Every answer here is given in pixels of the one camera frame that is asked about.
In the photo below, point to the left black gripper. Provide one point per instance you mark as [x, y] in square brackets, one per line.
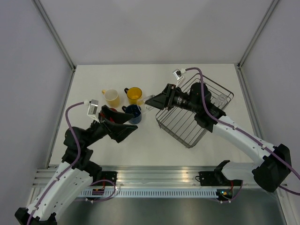
[119, 131]

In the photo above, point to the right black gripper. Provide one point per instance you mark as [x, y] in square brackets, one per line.
[161, 101]

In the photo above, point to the clear glass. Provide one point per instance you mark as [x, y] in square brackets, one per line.
[144, 108]
[221, 101]

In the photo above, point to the blue mug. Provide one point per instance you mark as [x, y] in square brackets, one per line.
[134, 110]

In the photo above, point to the bright yellow mug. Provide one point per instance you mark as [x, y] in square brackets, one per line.
[133, 94]

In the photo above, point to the pale yellow mug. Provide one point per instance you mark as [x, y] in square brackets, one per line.
[112, 97]

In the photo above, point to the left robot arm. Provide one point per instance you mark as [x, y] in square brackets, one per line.
[76, 171]

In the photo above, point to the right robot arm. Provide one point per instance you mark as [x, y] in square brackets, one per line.
[270, 164]

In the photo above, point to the grey wire dish rack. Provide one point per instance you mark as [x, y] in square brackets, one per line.
[180, 123]

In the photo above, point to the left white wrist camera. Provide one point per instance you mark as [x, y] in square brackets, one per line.
[92, 111]

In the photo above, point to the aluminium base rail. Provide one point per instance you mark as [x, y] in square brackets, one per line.
[156, 176]

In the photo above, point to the white slotted cable duct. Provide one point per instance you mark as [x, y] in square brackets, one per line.
[166, 193]

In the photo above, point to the right aluminium frame post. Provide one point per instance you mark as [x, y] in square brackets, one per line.
[268, 14]

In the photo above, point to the aluminium frame post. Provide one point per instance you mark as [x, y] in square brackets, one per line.
[45, 17]
[268, 14]

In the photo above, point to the left aluminium frame post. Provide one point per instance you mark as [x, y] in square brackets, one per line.
[45, 17]

